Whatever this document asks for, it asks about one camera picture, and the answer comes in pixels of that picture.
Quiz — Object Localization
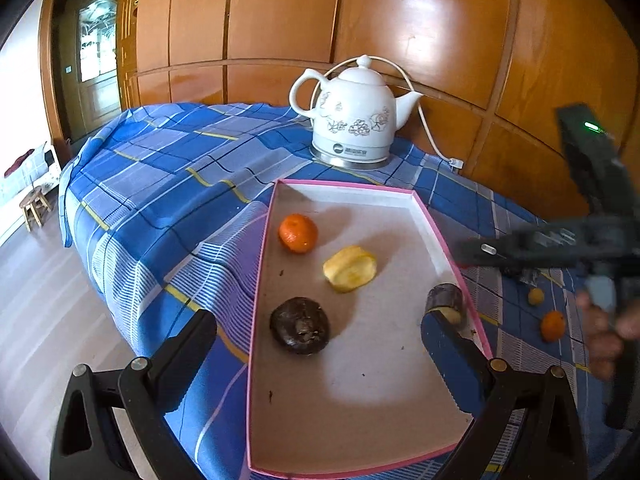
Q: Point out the yellow peeled fruit piece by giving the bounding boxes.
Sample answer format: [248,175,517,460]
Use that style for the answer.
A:
[322,245,378,294]

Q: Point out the blue plaid tablecloth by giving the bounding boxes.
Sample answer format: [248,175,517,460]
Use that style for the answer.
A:
[58,102,622,480]

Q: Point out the dark brown dried fruit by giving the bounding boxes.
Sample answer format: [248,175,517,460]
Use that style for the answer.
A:
[269,297,331,356]

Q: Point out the pink-rimmed white tray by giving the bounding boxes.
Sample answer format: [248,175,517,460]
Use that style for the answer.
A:
[246,180,472,479]

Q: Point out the white ceramic electric kettle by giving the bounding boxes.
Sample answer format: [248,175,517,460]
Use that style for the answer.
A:
[288,54,422,169]

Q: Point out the small orange tangerine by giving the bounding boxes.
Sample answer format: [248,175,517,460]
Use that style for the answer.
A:
[278,214,319,255]

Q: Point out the small tan round fruit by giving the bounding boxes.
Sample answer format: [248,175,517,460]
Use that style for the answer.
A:
[527,287,544,307]

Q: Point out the person's right hand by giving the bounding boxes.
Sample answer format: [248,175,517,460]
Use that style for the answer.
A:
[576,290,640,382]

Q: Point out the wooden wardrobe panels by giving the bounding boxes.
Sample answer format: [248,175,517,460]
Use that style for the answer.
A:
[118,0,639,218]

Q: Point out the small wooden stool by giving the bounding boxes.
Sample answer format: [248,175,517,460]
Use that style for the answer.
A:
[20,185,52,232]

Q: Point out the white low cabinet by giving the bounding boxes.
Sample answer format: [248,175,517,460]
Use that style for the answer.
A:
[0,141,61,243]

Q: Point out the wooden glass-panel door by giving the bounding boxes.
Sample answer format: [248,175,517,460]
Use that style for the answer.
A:
[49,0,120,148]

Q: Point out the white kettle power cord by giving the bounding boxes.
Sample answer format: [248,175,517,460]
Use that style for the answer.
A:
[309,55,466,172]

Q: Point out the large orange with stem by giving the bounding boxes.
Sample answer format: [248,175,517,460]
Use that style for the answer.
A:
[539,311,566,344]

